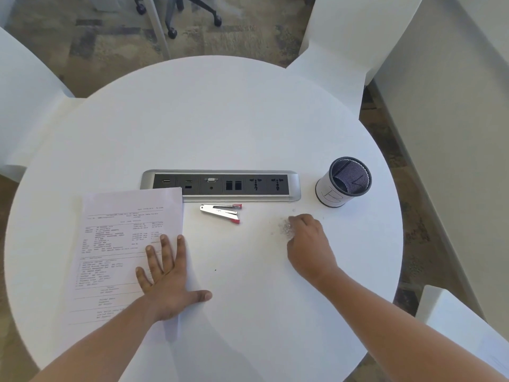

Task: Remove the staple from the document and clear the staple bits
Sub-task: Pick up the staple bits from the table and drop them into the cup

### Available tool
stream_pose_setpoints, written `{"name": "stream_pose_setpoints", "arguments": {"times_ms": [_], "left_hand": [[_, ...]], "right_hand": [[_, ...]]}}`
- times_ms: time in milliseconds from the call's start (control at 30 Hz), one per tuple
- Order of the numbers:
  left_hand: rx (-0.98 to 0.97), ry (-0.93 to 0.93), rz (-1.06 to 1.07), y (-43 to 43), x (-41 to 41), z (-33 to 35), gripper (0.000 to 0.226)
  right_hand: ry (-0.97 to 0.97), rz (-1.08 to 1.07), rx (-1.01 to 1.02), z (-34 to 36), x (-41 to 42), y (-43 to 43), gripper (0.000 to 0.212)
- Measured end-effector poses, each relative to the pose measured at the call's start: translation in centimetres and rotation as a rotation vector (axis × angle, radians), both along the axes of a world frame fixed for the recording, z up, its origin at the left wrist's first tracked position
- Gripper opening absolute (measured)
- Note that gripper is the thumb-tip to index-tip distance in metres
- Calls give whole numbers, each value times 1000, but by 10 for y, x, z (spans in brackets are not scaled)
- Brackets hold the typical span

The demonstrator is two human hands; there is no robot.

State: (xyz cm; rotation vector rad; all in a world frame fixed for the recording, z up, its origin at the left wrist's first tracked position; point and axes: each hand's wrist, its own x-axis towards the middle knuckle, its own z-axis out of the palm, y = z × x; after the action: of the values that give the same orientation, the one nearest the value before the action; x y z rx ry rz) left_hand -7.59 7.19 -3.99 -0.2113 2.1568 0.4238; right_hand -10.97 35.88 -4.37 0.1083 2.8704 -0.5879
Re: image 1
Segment person's right hand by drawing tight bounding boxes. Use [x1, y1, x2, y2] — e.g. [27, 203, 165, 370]
[287, 214, 339, 285]

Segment person's left hand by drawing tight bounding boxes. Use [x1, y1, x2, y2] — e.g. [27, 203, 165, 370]
[135, 235, 213, 323]

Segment printed white paper sheets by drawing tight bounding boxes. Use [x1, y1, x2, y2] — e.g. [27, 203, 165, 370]
[67, 187, 185, 342]

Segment person's left forearm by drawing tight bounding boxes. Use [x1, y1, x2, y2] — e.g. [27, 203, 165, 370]
[27, 300, 177, 382]

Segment person's right forearm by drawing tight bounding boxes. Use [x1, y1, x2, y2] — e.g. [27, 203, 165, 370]
[316, 267, 509, 382]

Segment black mesh pen cup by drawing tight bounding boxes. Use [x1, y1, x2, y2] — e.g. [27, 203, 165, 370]
[315, 157, 372, 208]

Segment silver stapler with red ends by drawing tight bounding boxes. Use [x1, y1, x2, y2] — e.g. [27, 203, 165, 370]
[200, 203, 243, 225]

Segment silver black power socket panel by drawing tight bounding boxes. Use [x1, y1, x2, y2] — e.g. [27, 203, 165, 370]
[140, 169, 301, 203]

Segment white moulded chair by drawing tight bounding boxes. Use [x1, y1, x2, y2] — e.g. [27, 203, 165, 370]
[0, 26, 86, 183]
[286, 0, 425, 116]
[414, 285, 509, 372]

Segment white desk leg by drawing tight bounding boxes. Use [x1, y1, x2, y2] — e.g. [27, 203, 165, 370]
[142, 0, 172, 60]

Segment white paper sheet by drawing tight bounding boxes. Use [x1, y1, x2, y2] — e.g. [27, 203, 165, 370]
[475, 328, 509, 372]

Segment black wheeled office chair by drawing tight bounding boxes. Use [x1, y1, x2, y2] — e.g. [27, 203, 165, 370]
[133, 0, 223, 39]

